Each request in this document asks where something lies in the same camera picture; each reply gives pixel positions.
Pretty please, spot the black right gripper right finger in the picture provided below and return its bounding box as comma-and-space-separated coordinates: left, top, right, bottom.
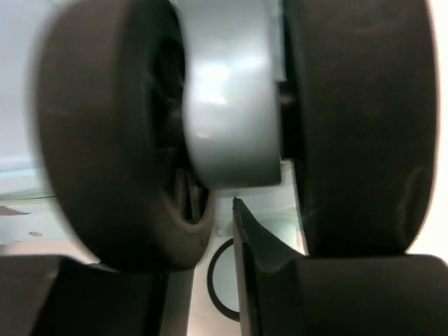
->
232, 199, 447, 335

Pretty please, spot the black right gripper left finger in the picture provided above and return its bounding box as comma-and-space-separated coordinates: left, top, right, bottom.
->
0, 254, 169, 336

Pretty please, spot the light blue hard-shell suitcase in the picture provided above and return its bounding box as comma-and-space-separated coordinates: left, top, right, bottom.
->
0, 0, 442, 321

